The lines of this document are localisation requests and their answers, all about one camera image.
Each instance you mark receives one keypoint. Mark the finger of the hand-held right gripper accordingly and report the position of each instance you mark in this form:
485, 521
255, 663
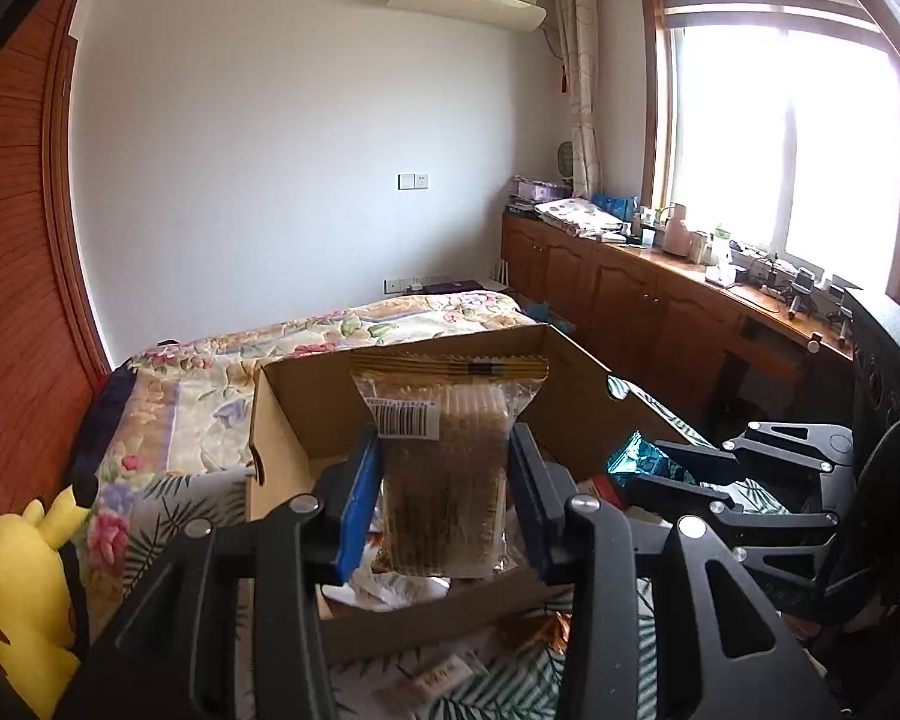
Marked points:
780, 446
765, 521

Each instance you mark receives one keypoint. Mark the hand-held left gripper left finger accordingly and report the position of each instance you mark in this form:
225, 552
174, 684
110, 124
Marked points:
356, 510

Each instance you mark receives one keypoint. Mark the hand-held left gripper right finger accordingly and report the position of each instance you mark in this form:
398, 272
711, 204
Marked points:
529, 495

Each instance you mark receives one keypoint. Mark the clear brown cracker packet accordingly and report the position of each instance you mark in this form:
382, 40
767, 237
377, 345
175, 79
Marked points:
442, 495

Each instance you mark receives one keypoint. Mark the brown cardboard box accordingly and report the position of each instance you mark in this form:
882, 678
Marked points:
300, 420

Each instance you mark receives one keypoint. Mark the teal foil snack packet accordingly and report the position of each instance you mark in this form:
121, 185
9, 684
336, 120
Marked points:
637, 457

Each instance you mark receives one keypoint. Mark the white snack packet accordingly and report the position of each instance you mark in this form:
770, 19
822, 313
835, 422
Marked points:
397, 589

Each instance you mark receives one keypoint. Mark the orange-brown foil snack packet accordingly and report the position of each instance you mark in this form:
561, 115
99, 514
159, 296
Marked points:
532, 630

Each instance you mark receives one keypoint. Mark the tan snack packet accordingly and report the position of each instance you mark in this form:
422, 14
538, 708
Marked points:
442, 675

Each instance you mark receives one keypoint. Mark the floral blanket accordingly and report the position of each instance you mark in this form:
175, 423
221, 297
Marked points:
217, 382

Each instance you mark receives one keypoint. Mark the green leaf print bedsheet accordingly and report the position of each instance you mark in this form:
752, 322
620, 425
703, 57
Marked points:
495, 690

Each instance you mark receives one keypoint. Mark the wooden cabinet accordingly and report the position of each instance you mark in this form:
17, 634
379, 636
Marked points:
630, 300

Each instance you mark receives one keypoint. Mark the green cap bottle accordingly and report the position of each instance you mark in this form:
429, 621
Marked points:
721, 244

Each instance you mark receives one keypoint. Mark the pink kettle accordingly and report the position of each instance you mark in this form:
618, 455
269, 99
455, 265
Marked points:
675, 232

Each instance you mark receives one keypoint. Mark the dark blue cloth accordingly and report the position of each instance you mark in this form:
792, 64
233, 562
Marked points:
101, 420

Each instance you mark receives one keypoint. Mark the folded printed cloth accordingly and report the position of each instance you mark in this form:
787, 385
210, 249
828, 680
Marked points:
577, 216

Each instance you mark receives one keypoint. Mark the blue packet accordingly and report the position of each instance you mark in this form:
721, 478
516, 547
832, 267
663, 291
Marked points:
615, 206

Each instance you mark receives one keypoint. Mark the pink box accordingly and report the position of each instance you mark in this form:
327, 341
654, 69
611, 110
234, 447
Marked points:
538, 187

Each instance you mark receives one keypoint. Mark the window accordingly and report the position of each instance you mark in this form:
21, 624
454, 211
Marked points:
780, 135

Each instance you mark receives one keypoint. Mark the small desk fan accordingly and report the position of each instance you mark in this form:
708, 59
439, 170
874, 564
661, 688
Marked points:
565, 161

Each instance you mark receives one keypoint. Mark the yellow plush toy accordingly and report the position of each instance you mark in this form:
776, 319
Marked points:
22, 600

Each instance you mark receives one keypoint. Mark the patterned curtain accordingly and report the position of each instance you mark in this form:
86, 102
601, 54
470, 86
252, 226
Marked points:
581, 90

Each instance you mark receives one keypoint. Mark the wooden headboard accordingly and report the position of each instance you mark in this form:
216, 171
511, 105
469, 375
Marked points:
15, 240

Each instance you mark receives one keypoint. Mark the white wall socket strip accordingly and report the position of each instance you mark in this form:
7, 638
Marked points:
412, 285

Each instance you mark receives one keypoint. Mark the white wall switch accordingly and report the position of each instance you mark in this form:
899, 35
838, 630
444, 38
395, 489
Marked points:
413, 181

